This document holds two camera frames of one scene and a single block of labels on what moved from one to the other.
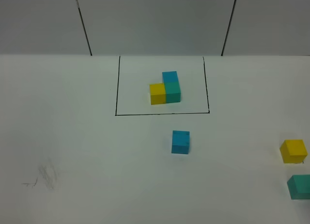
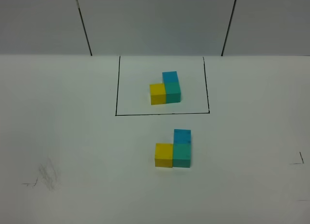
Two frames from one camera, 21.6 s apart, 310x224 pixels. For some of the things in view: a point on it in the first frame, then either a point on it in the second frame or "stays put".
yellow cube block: x=293 y=151 to x=163 y=155
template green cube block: x=173 y=93 stays put
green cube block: x=299 y=186 to x=181 y=156
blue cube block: x=180 y=142 stays put
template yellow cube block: x=158 y=94 stays put
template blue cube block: x=171 y=76 stays put
